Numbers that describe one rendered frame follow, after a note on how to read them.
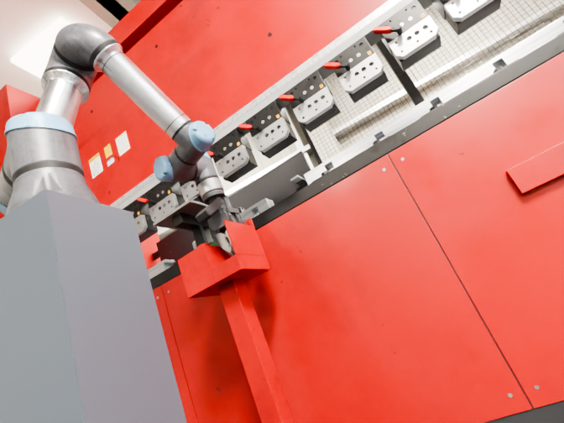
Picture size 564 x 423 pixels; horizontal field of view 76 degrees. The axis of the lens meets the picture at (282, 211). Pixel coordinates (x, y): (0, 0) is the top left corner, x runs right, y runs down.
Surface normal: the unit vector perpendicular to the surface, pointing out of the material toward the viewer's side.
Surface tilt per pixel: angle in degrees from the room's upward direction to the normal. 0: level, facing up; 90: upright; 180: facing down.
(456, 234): 90
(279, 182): 90
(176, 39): 90
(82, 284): 90
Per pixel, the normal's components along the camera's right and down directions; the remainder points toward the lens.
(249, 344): -0.47, -0.14
